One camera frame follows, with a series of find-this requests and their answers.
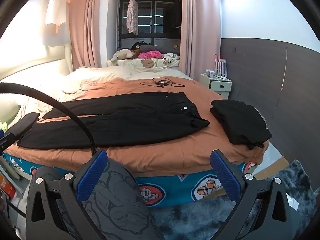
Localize black plush toy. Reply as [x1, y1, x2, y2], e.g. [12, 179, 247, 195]
[130, 41, 148, 51]

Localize pink plush cloth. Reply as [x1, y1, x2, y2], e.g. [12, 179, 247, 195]
[138, 50, 162, 59]

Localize grey fluffy rug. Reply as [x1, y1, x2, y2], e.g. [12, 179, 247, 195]
[149, 160, 319, 239]

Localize black cable on bed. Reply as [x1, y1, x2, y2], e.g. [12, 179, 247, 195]
[139, 77, 186, 88]

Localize folded black clothes stack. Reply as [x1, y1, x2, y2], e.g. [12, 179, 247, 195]
[210, 100, 272, 150]

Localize pink curtain left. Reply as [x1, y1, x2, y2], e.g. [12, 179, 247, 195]
[68, 0, 108, 69]

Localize cream bedside nightstand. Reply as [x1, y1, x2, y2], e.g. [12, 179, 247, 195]
[199, 74, 232, 99]

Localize dark window frame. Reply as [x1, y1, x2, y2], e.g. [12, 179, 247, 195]
[118, 0, 182, 48]

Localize hanging floral garment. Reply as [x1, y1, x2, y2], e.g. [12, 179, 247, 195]
[126, 0, 138, 36]

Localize black pants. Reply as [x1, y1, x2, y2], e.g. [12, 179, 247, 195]
[17, 92, 209, 150]

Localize white padded headboard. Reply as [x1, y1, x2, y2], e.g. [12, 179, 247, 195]
[1, 43, 73, 80]

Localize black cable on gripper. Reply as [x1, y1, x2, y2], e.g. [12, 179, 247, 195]
[0, 82, 97, 156]

